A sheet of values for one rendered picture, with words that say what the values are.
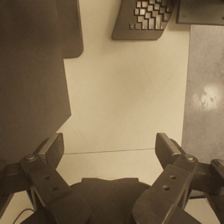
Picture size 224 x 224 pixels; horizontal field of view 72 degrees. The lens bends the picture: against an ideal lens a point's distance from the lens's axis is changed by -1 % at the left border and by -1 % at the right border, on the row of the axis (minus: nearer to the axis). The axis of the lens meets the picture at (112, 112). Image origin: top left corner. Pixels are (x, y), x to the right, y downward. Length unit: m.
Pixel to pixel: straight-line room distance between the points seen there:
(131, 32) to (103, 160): 0.47
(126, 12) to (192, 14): 0.18
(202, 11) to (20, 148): 0.54
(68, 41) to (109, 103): 0.24
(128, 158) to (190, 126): 1.02
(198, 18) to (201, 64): 0.94
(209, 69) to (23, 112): 1.43
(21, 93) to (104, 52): 0.36
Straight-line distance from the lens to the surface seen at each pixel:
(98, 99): 0.55
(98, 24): 0.55
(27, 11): 0.27
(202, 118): 1.60
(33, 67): 0.25
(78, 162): 0.67
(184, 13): 0.54
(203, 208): 1.88
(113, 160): 0.65
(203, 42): 1.48
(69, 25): 0.55
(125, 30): 0.53
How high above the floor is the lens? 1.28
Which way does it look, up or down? 72 degrees down
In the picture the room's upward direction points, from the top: 177 degrees clockwise
